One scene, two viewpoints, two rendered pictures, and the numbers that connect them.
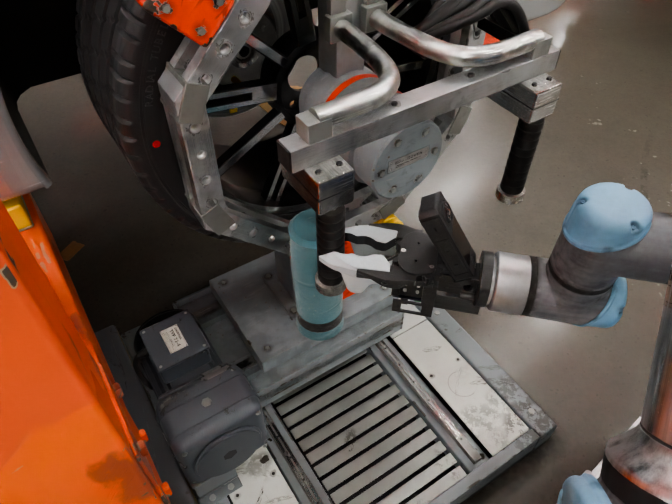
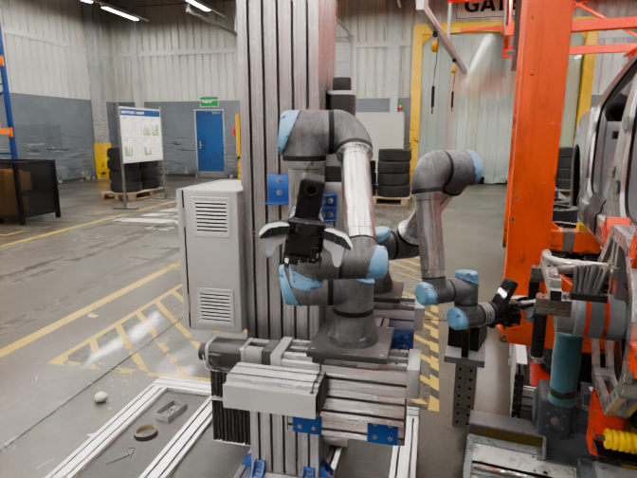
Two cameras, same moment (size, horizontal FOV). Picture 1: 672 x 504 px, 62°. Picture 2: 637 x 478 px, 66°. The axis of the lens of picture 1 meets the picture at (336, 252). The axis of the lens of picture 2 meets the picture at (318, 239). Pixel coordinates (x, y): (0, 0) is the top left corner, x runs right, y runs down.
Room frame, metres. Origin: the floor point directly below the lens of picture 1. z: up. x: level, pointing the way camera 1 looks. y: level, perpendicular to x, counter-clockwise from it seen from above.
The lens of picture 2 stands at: (1.38, -1.59, 1.40)
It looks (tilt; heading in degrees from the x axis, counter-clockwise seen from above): 12 degrees down; 143
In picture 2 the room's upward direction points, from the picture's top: straight up
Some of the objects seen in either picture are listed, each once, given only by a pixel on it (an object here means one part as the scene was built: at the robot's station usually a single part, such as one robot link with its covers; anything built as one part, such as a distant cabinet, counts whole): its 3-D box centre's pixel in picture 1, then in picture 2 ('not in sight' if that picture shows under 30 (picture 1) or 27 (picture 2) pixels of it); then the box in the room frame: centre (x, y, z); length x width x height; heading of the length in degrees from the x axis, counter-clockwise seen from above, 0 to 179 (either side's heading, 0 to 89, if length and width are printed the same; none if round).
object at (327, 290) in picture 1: (330, 245); (532, 299); (0.50, 0.01, 0.83); 0.04 x 0.04 x 0.16
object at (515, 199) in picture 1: (520, 156); (537, 336); (0.68, -0.28, 0.83); 0.04 x 0.04 x 0.16
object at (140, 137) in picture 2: not in sight; (143, 155); (-8.67, 1.53, 0.97); 1.50 x 0.50 x 1.95; 130
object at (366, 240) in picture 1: (362, 246); (530, 308); (0.52, -0.03, 0.81); 0.09 x 0.03 x 0.06; 69
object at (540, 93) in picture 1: (522, 88); (553, 303); (0.71, -0.26, 0.93); 0.09 x 0.05 x 0.05; 33
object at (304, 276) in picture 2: not in sight; (313, 263); (0.51, -0.96, 1.12); 0.11 x 0.08 x 0.11; 55
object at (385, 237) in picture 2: not in sight; (375, 245); (0.04, -0.33, 0.98); 0.13 x 0.12 x 0.14; 77
